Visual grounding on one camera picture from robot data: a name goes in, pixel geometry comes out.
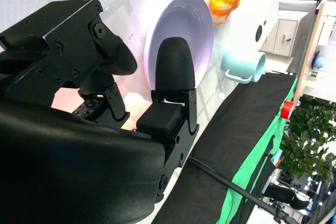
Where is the green cloth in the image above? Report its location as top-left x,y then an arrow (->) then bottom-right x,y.
215,76 -> 300,224

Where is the white round plate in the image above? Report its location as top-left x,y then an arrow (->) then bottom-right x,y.
143,0 -> 215,90

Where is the black pole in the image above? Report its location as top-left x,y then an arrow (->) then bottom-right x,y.
187,156 -> 279,217

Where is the black cloth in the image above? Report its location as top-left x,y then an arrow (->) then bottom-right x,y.
152,72 -> 298,224

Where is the light blue mug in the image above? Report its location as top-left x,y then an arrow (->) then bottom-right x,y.
220,51 -> 267,84

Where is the green leafy plant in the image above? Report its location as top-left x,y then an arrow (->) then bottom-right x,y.
279,93 -> 336,183

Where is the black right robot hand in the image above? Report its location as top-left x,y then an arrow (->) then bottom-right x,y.
0,0 -> 200,224

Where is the wooden shelf board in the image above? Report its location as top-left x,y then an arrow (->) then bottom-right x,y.
292,0 -> 336,105

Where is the pink plush doll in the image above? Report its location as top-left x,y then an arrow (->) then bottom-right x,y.
51,87 -> 153,132

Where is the black handle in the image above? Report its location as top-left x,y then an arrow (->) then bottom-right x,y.
263,183 -> 311,210

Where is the blue round toy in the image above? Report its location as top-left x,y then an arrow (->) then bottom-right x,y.
313,51 -> 326,70

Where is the red tape roll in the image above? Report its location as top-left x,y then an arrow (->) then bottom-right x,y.
280,100 -> 296,120

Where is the white cabinet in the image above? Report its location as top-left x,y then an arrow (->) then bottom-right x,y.
258,16 -> 307,58

